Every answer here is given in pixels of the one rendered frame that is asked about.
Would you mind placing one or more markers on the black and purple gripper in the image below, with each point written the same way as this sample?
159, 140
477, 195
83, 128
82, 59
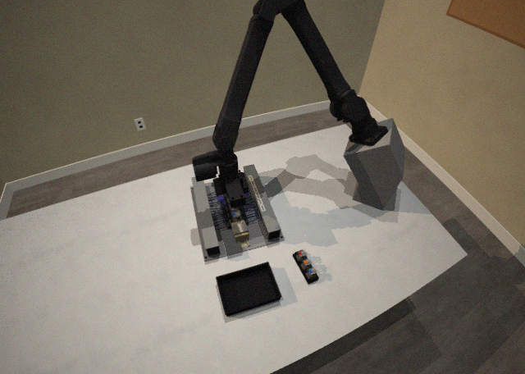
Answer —
218, 188

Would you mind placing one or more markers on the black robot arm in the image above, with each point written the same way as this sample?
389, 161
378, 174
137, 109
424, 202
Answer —
345, 104

